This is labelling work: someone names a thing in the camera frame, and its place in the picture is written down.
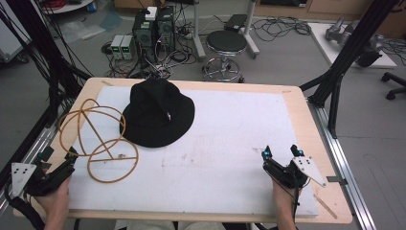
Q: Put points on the person's left hand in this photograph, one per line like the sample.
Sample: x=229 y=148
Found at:
x=56 y=199

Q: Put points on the grey table leg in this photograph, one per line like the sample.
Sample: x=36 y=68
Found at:
x=250 y=35
x=198 y=35

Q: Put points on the black round stool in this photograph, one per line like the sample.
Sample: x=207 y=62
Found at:
x=226 y=43

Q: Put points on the white box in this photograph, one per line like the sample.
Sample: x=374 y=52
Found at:
x=151 y=13

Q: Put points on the aluminium rail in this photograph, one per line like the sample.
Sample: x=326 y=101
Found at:
x=32 y=150
x=344 y=159

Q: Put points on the grey bench power supply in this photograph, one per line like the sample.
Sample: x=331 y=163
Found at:
x=127 y=47
x=117 y=47

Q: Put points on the white foam mat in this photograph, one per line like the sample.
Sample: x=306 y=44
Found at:
x=223 y=143

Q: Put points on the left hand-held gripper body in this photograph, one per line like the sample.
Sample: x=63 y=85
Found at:
x=48 y=182

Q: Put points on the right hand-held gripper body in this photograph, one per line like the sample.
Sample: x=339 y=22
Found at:
x=284 y=174

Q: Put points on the clear plastic sheet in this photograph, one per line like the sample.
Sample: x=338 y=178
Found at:
x=79 y=30

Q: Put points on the black bucket hat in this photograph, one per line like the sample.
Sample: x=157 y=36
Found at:
x=158 y=115

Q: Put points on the black metal frame post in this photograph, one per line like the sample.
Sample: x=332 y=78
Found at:
x=348 y=54
x=48 y=48

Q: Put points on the black flat box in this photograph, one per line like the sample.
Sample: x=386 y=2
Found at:
x=235 y=22

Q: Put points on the black office chair base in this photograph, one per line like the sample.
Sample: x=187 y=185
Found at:
x=394 y=84

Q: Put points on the thin wooden stick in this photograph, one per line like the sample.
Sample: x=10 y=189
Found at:
x=325 y=206

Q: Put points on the white platform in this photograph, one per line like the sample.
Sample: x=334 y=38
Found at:
x=322 y=41

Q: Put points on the white round table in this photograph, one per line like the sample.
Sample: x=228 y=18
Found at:
x=68 y=6

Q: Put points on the black computer tower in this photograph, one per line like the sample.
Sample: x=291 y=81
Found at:
x=144 y=35
x=166 y=28

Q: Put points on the person's right hand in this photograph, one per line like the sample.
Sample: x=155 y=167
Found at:
x=282 y=199

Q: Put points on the grey metal bracket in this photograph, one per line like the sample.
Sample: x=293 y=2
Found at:
x=335 y=179

